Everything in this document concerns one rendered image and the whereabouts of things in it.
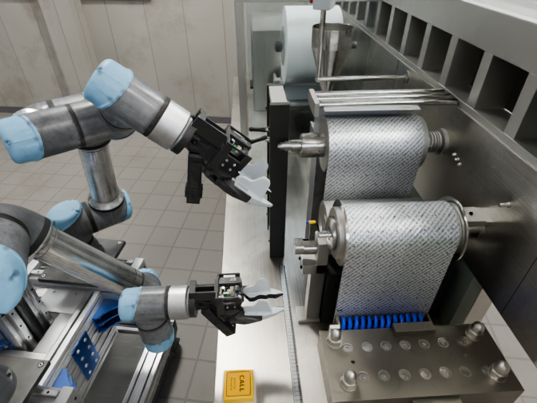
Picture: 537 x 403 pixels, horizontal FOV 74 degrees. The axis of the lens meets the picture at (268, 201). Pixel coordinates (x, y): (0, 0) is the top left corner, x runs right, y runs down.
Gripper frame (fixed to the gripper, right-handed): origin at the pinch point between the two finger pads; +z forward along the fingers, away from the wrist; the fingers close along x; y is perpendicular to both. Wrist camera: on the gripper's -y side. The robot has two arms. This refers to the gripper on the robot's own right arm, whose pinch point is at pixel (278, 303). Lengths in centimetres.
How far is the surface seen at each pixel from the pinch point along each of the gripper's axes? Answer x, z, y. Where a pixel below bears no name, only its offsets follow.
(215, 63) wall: 341, -40, -41
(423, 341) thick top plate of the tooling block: -7.8, 33.3, -6.5
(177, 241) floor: 141, -61, -109
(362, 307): -0.2, 20.3, -3.0
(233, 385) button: -10.2, -11.2, -16.7
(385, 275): -0.2, 23.8, 8.2
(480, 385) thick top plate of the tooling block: -18.3, 40.9, -6.2
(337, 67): 73, 26, 32
